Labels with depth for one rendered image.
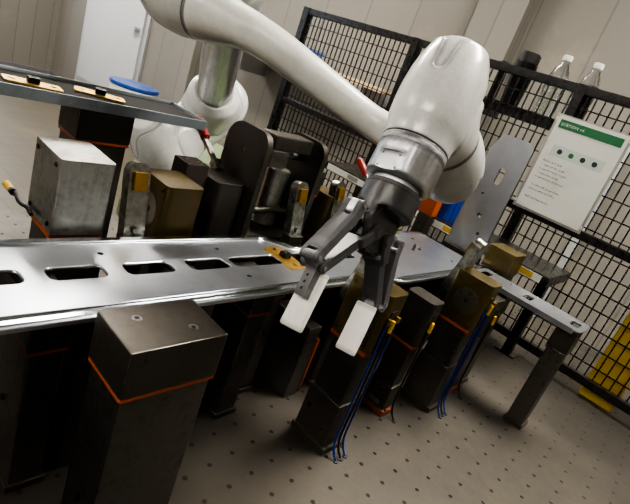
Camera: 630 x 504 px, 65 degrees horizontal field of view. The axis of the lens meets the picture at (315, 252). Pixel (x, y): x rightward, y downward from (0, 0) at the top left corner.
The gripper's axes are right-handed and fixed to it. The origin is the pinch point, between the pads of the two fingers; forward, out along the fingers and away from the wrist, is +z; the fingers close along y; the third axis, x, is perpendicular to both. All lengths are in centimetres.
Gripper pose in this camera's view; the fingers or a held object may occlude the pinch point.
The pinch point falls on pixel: (323, 332)
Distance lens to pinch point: 61.0
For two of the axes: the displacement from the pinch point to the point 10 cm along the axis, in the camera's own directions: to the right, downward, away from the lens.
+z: -4.5, 8.9, -1.2
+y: -4.9, -3.5, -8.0
